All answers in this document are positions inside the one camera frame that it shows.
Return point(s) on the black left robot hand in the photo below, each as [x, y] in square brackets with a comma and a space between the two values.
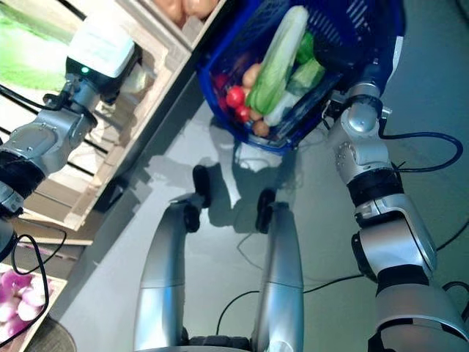
[102, 47]

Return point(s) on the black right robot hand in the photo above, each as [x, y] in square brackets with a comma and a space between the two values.
[329, 51]

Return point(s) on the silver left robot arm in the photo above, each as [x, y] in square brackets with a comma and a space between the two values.
[40, 139]

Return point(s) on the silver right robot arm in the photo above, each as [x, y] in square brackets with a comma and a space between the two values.
[366, 154]

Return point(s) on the blue plastic shopping basket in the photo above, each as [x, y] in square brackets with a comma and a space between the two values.
[348, 22]

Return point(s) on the green bell pepper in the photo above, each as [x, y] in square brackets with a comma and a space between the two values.
[306, 47]

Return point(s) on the small red tomato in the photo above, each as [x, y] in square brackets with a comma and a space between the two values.
[242, 113]

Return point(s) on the black left robot foot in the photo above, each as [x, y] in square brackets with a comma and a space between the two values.
[201, 183]

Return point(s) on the black robot foot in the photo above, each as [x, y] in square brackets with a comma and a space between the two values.
[265, 209]
[201, 183]

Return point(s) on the black right robot foot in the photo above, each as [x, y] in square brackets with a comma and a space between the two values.
[265, 209]

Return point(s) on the wooden display stand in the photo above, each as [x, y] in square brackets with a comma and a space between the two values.
[51, 216]

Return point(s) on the dark robot waist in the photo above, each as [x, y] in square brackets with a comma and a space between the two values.
[216, 344]

